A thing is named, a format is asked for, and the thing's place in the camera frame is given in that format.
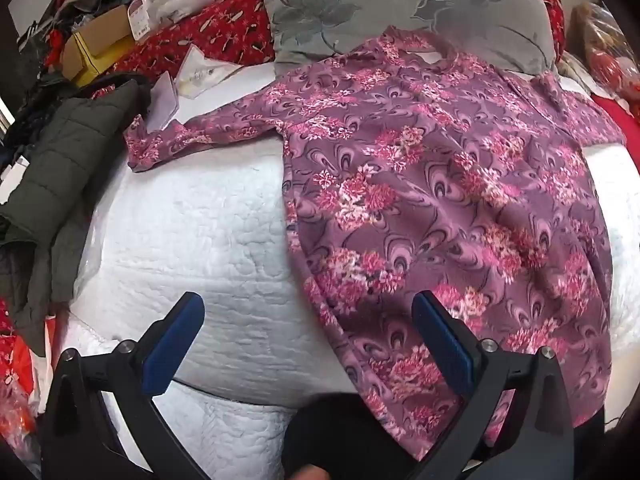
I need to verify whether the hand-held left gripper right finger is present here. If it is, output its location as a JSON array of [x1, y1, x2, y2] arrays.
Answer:
[[411, 290, 576, 480]]

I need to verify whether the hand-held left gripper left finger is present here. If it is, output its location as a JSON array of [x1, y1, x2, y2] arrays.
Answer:
[[40, 291, 208, 480]]

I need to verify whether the purple floral shirt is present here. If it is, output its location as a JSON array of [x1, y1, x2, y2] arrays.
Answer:
[[122, 27, 628, 461]]

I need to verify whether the white quilted bed cover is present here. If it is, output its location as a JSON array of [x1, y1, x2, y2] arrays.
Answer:
[[45, 62, 640, 480]]

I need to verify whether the red plastic bag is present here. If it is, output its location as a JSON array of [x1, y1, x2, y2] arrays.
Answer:
[[0, 300, 56, 466]]

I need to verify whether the dark green puffer jacket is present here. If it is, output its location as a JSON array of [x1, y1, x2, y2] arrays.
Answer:
[[0, 74, 153, 346]]

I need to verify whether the white folded paper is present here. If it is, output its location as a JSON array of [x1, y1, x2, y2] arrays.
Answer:
[[147, 72, 181, 128]]

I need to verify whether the clear plastic packet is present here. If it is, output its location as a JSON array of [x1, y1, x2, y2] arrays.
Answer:
[[175, 45, 246, 101]]

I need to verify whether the plain red cloth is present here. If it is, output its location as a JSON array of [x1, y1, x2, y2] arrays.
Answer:
[[590, 92, 640, 136]]

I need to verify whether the red printed blanket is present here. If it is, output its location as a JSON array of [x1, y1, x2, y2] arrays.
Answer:
[[87, 0, 568, 103]]

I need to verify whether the brown and yellow cardboard box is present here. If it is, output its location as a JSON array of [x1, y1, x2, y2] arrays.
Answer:
[[62, 4, 137, 86]]

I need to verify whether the small white labelled packet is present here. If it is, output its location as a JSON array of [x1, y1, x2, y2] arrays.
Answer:
[[129, 0, 157, 38]]

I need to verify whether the clear bag with red contents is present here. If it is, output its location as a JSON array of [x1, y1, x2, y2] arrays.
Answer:
[[570, 2, 640, 106]]

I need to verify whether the white plastic bag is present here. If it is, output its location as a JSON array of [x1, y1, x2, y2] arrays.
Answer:
[[150, 0, 218, 28]]

